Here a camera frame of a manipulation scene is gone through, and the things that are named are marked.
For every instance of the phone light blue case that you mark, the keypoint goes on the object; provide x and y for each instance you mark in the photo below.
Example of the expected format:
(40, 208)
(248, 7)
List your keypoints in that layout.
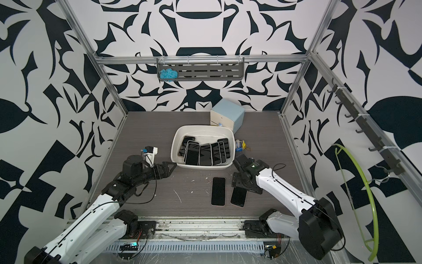
(222, 151)

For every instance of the phone pink case in basin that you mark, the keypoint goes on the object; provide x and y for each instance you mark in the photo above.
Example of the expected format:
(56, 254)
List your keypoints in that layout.
(205, 158)

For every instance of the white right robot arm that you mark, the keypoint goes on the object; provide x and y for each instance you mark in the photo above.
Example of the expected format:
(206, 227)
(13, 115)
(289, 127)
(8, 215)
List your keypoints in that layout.
(313, 222)

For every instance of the phone dark case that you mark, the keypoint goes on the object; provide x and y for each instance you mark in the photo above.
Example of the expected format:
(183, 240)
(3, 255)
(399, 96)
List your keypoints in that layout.
(218, 191)

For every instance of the phone cream case in basin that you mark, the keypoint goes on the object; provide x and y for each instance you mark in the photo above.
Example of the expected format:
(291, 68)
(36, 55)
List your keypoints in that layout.
(192, 154)

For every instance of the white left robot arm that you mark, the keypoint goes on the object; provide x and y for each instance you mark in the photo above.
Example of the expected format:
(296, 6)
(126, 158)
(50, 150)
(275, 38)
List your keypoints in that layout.
(104, 222)

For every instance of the grey slotted wall rack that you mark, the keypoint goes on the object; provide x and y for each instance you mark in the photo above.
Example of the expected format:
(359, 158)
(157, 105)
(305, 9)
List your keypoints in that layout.
(205, 68)

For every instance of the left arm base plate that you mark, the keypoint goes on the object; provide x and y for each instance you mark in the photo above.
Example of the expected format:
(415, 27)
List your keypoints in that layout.
(145, 229)

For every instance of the phone blue case rear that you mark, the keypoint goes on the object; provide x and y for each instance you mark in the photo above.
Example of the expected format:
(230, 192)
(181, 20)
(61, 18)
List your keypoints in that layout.
(226, 146)

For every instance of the white storage basin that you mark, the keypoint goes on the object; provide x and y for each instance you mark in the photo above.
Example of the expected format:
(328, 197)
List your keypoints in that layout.
(203, 134)

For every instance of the light blue drawer cabinet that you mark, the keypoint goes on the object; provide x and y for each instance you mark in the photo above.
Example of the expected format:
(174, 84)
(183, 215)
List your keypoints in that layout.
(227, 114)

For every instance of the phone dark lying in basin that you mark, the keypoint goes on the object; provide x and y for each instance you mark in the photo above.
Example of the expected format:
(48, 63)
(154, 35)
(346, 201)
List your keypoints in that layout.
(182, 149)

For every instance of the small electronics board right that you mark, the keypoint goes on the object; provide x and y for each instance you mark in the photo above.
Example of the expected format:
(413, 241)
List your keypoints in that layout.
(272, 251)

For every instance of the small electronics board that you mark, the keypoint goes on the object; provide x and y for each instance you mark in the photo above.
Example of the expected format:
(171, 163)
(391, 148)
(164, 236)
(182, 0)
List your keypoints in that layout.
(129, 247)
(272, 251)

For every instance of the blue crumpled cloth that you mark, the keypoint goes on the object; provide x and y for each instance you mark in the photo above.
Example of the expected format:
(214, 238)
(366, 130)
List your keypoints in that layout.
(168, 75)

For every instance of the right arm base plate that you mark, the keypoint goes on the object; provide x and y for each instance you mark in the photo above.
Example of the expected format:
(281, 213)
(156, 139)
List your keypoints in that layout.
(259, 229)

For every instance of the phone pink case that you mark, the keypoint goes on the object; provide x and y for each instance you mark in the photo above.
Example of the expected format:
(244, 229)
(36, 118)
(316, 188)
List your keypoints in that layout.
(238, 197)
(205, 158)

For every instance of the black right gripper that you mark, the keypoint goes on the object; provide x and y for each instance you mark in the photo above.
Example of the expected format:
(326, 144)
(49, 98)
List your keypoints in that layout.
(234, 179)

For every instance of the phone pale blue case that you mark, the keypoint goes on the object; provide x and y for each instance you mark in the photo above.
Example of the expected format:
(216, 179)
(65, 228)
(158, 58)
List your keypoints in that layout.
(216, 154)

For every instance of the small electronics board left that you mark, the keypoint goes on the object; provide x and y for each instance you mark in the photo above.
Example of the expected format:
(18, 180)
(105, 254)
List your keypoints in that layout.
(129, 247)

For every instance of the dark wall hook rail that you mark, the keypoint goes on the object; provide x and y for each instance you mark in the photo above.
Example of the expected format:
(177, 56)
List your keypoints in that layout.
(367, 126)

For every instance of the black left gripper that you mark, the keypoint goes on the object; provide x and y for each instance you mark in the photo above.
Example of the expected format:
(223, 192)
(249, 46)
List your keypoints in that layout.
(166, 173)

